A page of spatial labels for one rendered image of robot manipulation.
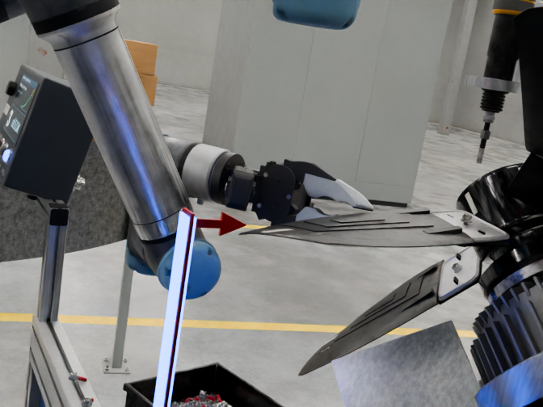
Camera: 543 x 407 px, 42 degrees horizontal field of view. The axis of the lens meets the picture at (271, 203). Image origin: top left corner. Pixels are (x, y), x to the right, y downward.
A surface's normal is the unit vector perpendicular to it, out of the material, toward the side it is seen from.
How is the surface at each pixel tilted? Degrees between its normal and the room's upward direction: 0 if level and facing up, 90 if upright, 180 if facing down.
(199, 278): 90
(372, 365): 55
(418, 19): 90
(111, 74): 88
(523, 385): 84
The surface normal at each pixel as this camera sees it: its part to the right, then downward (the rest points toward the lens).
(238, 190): 0.04, 0.10
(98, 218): 0.85, 0.24
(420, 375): -0.29, -0.46
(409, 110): 0.29, 0.24
